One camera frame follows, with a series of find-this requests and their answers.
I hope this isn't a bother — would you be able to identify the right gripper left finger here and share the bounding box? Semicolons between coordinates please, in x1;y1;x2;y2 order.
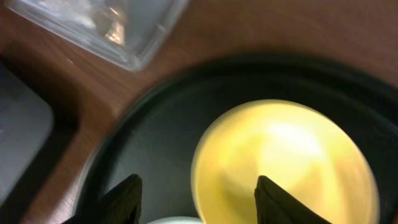
63;174;142;224

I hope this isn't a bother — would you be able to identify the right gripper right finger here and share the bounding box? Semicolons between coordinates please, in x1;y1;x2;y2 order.
254;175;330;224

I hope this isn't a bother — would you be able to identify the grey plate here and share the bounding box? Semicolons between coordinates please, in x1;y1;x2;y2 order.
147;217;203;224

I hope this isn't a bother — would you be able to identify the yellow bowl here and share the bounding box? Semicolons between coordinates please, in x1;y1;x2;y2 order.
191;100;380;223

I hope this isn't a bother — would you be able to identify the clear plastic waste bin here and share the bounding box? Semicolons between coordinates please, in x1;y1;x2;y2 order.
5;0;189;71

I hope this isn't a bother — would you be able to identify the round black serving tray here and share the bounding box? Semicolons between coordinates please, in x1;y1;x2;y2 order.
75;54;397;223

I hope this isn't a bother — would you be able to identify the black rectangular tray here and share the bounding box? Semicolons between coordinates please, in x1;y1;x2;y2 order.
1;65;78;223

